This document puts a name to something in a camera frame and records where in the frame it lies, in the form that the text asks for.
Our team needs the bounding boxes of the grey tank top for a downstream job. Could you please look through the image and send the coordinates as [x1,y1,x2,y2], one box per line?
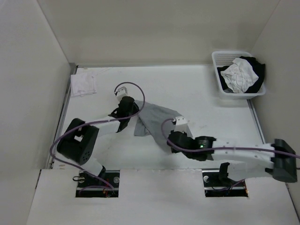
[134,103,181,153]

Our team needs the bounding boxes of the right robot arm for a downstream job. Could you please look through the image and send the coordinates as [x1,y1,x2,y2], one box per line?
[166,131,299,187]

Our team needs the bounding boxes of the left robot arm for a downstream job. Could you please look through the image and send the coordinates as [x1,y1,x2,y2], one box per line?
[57,96,139,187]

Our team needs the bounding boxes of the folded white tank top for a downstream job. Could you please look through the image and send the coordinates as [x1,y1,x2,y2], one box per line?
[70,72,97,97]

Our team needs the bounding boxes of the white tank top in basket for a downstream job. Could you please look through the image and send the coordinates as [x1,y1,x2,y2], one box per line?
[217,58,259,94]

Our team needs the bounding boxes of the black tank top in basket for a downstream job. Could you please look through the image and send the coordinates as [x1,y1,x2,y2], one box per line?
[217,55,266,94]

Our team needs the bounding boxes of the white plastic laundry basket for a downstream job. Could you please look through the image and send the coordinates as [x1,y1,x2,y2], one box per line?
[211,50,266,100]

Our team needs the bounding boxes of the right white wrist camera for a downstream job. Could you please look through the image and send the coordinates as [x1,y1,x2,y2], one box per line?
[172,116,188,133]

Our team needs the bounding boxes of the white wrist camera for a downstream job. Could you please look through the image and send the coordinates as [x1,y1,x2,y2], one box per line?
[114,86,128,102]
[172,116,188,133]

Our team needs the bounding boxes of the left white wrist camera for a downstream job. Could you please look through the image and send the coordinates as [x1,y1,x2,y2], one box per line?
[114,86,128,102]

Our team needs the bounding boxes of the left metal table rail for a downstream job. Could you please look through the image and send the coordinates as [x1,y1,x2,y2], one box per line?
[48,62,78,169]

